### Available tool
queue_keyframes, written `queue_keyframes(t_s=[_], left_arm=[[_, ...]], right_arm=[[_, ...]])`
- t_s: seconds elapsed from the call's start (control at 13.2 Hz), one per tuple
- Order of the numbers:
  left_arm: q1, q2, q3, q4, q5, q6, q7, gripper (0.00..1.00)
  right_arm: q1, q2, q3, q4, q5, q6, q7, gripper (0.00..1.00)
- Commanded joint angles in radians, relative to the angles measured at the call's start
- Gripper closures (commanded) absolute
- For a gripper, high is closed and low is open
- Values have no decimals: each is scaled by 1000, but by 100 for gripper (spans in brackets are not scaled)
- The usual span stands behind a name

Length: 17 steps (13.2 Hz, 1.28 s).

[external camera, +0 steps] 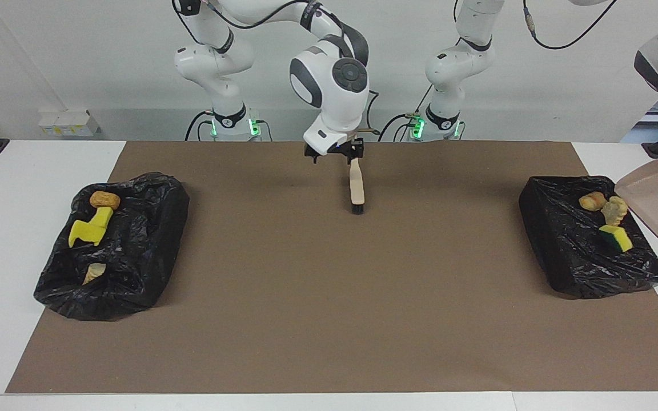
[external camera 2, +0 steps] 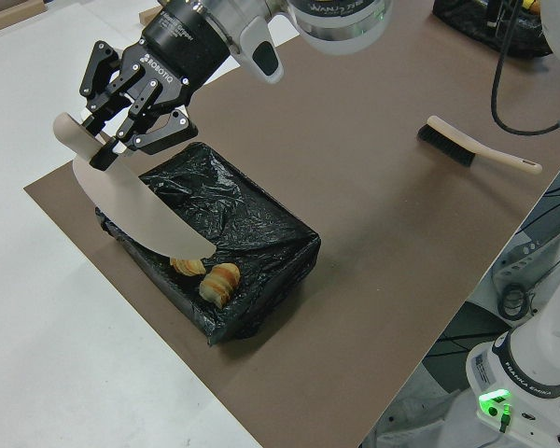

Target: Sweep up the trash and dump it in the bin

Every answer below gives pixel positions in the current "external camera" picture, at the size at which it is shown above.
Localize black right base cable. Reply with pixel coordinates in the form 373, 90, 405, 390
185, 110, 273, 142

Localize white wall socket box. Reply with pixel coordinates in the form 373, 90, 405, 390
38, 108, 101, 138

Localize beige brush black bristles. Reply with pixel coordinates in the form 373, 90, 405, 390
349, 159, 366, 216

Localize yellow green sponge piece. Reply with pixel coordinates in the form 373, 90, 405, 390
599, 224, 633, 253

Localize pale bread piece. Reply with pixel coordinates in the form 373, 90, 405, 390
601, 196, 629, 226

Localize taut black bag bin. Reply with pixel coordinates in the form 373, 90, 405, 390
519, 175, 658, 300

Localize striped golden croissant piece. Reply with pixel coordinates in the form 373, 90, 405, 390
579, 191, 607, 211

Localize black left base cable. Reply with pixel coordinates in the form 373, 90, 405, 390
378, 86, 435, 142

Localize pale croissant chunk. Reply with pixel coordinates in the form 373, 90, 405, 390
82, 263, 107, 285

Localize brown bread roll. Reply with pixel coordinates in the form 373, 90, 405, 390
89, 191, 121, 211

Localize brown paper mat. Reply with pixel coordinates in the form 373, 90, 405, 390
5, 140, 658, 394

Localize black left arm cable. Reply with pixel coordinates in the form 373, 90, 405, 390
522, 0, 619, 51

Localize crumpled black bag bin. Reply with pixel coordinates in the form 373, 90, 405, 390
33, 171, 191, 322

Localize black base cable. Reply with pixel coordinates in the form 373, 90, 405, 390
185, 110, 273, 142
378, 86, 435, 142

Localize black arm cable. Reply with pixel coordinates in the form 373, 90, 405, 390
522, 0, 619, 51
172, 0, 379, 136

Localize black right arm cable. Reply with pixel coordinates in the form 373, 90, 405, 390
172, 0, 379, 136

